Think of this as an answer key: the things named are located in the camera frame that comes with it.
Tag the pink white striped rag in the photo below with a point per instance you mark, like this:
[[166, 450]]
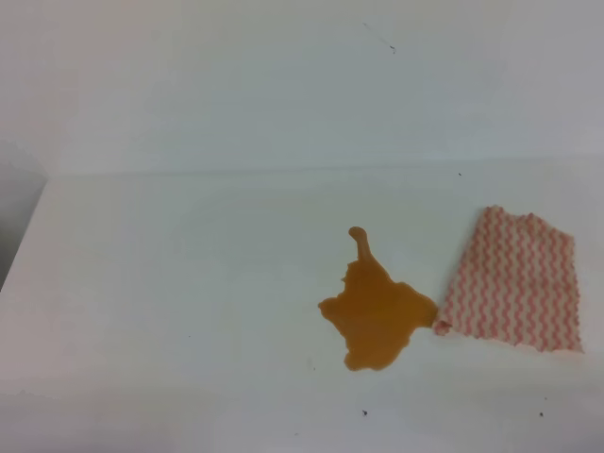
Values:
[[516, 283]]

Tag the brown coffee spill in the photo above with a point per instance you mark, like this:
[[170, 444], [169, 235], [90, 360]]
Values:
[[374, 314]]

